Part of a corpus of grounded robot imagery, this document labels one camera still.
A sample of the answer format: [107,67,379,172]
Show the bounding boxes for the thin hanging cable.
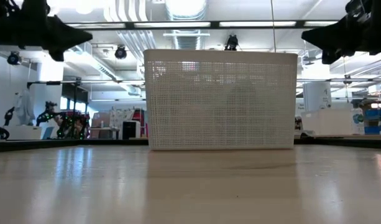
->
[270,0,277,54]

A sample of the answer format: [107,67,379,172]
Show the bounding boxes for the black and white appliance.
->
[121,120,142,140]

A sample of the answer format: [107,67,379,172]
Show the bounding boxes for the blue stacked boxes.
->
[364,108,381,136]

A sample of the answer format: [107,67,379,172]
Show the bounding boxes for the white storage box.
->
[300,108,354,136]

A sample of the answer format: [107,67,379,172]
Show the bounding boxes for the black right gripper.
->
[301,0,381,65]

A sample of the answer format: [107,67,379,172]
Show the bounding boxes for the black metal stand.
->
[26,79,89,140]

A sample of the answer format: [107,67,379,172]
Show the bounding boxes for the white perforated plastic laundry basket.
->
[143,49,299,151]

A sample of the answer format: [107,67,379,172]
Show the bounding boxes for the white round pillar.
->
[303,81,333,112]

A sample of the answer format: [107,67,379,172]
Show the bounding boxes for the black ceiling spotlight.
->
[6,50,23,66]
[224,34,240,52]
[114,45,128,60]

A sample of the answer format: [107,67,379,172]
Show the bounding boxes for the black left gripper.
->
[0,0,93,62]

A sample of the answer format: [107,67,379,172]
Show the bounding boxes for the black overhead frame bar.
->
[65,20,339,30]

